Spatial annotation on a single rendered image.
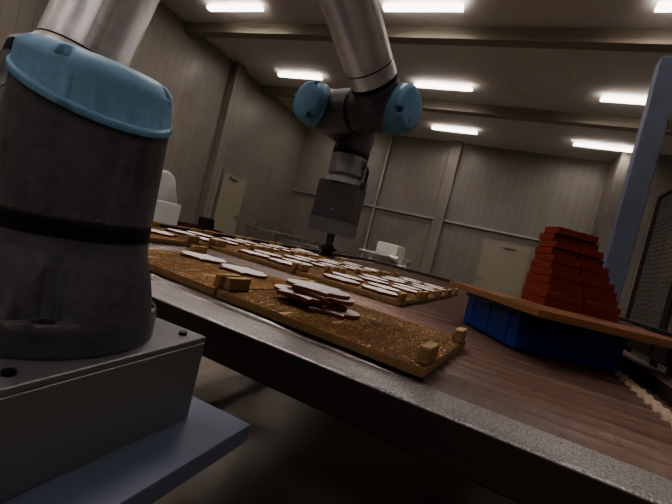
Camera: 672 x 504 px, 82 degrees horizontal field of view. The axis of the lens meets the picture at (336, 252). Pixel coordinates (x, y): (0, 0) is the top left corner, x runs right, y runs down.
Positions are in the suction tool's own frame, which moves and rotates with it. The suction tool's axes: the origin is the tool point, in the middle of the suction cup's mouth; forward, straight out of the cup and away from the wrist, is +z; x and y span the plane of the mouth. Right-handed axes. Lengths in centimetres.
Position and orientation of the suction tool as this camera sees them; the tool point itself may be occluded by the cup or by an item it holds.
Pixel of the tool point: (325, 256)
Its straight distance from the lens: 80.1
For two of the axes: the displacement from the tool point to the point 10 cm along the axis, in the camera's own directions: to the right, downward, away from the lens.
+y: -9.2, -2.4, 3.2
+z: -2.4, 9.7, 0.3
